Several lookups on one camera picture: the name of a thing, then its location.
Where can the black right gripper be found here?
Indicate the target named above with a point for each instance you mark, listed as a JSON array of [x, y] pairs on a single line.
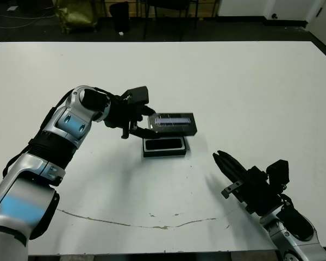
[[258, 193]]

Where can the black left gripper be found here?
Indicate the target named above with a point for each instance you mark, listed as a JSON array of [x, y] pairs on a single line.
[[122, 114]]

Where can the black box lid with print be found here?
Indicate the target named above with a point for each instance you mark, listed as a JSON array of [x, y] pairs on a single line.
[[179, 127]]

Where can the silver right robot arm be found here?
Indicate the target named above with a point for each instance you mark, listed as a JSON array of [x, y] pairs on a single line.
[[285, 236]]

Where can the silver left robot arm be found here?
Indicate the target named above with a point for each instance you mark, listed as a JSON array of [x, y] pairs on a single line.
[[70, 122]]

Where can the black box base white insert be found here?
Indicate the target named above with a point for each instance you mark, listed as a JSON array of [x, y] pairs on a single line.
[[163, 153]]

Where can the black bin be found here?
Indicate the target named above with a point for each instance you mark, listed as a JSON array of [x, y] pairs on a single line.
[[119, 17]]

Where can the black office chair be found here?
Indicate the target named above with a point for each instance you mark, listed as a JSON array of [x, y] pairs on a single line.
[[168, 4]]

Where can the yellow-green plastic bag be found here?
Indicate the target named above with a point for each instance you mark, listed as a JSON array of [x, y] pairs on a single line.
[[76, 16]]

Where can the black skirting board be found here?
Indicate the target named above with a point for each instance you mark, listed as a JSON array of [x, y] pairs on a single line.
[[260, 22]]

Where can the white paper sheet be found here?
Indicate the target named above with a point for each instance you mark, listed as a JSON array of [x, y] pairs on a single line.
[[12, 8]]

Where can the white door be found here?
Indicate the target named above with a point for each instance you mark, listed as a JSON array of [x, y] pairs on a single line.
[[323, 19]]

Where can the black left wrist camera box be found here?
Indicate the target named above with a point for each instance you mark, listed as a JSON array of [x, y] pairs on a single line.
[[137, 95]]

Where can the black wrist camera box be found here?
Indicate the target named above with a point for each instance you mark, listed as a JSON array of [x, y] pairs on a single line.
[[137, 95], [278, 172]]

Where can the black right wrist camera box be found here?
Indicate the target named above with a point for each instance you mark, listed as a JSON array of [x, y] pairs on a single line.
[[278, 172]]

